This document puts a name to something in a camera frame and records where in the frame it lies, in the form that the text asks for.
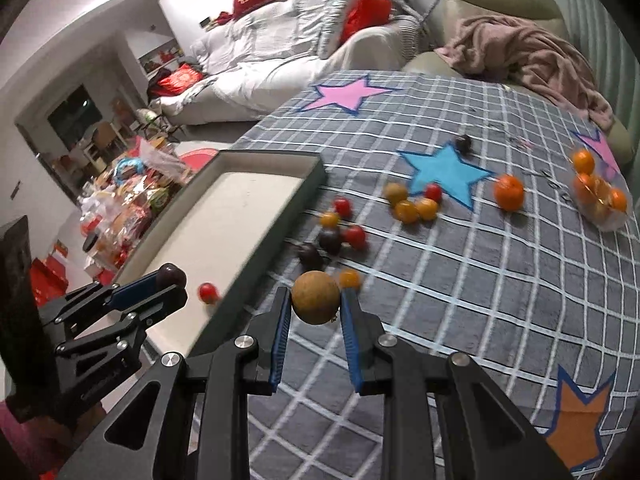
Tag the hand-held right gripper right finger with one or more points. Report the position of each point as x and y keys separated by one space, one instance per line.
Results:
x=352 y=347

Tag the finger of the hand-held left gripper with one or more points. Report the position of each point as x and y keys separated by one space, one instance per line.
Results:
x=155 y=307
x=132 y=294

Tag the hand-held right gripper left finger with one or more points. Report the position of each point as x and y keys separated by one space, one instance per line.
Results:
x=280 y=340

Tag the dark purple plum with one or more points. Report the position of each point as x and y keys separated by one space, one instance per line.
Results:
x=462 y=144
x=172 y=275
x=330 y=240
x=310 y=256

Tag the round brown fruit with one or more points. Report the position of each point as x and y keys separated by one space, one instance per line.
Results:
x=312 y=298

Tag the dark green tray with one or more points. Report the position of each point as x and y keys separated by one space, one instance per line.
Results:
x=215 y=240

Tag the person's left forearm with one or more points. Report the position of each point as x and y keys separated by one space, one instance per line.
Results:
x=15 y=445

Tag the red gift box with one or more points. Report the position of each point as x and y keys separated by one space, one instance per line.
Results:
x=47 y=277

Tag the red cherry tomato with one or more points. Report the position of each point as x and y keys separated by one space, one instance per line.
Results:
x=354 y=236
x=433 y=191
x=207 y=292
x=342 y=206

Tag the small orange tomato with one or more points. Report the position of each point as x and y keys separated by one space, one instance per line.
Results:
x=406 y=211
x=349 y=278
x=426 y=208
x=329 y=219

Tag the pile of snack packets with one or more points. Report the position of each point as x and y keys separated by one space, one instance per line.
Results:
x=130 y=200

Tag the grey plaid star blanket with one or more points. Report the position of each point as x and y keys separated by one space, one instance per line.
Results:
x=475 y=285

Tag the small brown fruit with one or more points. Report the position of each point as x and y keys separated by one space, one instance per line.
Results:
x=395 y=192

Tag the dark window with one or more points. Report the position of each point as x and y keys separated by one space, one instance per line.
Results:
x=70 y=110

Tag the red embroidered cushion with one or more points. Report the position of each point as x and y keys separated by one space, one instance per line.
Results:
x=180 y=80

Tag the large orange tangerine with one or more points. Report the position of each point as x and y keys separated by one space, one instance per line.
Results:
x=509 y=192

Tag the white sofa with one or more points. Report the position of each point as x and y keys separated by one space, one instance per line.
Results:
x=250 y=60

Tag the clear bag of oranges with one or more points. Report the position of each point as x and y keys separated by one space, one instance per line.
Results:
x=597 y=192

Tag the grey striped pillow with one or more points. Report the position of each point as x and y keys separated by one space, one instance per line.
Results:
x=335 y=20

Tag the pink throw blanket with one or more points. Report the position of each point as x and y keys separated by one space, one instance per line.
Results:
x=525 y=55

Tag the wall shelf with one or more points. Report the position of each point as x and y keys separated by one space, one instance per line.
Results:
x=160 y=56

